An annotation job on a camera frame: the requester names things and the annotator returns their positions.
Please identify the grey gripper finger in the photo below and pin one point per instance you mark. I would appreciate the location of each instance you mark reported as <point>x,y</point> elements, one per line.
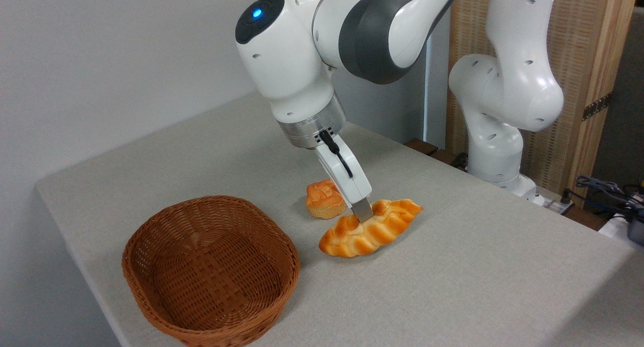
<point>363,211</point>

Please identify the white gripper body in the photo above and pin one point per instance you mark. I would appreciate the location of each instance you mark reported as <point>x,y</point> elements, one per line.
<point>354,186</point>

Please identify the long braided bread loaf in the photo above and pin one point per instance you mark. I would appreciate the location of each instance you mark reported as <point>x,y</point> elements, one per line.
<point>372,234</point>

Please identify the black plug at robot base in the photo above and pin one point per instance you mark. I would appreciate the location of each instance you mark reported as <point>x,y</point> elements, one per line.
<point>566,198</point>

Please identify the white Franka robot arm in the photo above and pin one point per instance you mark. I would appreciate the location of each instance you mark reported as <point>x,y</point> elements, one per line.
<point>287,60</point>

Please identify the small round muffin bread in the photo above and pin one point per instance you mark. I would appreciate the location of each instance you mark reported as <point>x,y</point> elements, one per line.
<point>322,198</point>

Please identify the brown woven wicker basket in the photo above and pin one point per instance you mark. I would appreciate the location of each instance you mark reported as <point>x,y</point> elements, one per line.
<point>211,251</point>

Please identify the blue-grey device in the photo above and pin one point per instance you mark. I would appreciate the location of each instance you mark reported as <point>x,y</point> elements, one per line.
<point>638,231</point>

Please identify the white vertical wall trim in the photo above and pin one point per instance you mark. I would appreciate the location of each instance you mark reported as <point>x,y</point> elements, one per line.
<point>428,95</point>

